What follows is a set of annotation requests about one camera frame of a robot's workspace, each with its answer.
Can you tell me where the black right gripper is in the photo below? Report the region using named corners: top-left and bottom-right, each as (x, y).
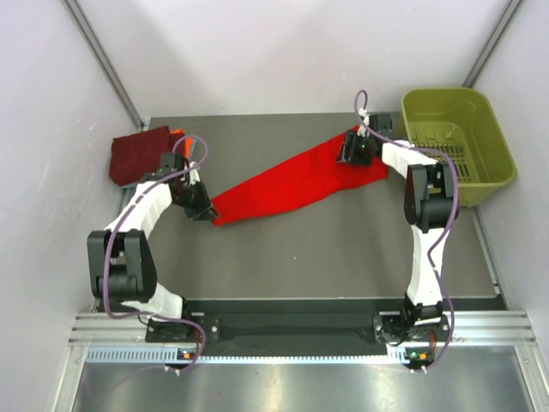
top-left (335, 130), bottom-right (374, 167)

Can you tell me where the red t shirt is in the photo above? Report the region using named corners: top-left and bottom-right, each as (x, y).
top-left (212, 134), bottom-right (389, 227)

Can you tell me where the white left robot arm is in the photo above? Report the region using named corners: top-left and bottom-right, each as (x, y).
top-left (87, 152), bottom-right (219, 341)

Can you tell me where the orange folded shirt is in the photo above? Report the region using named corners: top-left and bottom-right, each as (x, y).
top-left (169, 129), bottom-right (196, 160)

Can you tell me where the dark red folded shirt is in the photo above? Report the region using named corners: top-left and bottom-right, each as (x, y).
top-left (109, 126), bottom-right (172, 186)

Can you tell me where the green plastic laundry basket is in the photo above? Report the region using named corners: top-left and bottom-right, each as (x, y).
top-left (401, 88), bottom-right (516, 208)

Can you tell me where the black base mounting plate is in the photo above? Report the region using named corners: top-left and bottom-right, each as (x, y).
top-left (145, 311), bottom-right (451, 344)

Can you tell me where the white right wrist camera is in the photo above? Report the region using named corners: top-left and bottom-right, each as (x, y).
top-left (357, 107), bottom-right (371, 136)

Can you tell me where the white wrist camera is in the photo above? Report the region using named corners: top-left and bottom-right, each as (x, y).
top-left (357, 107), bottom-right (371, 136)
top-left (184, 161), bottom-right (202, 186)

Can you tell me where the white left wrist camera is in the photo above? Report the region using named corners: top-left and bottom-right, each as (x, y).
top-left (184, 161), bottom-right (202, 186)

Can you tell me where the slotted cable duct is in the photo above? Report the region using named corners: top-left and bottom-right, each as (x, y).
top-left (86, 347), bottom-right (427, 366)

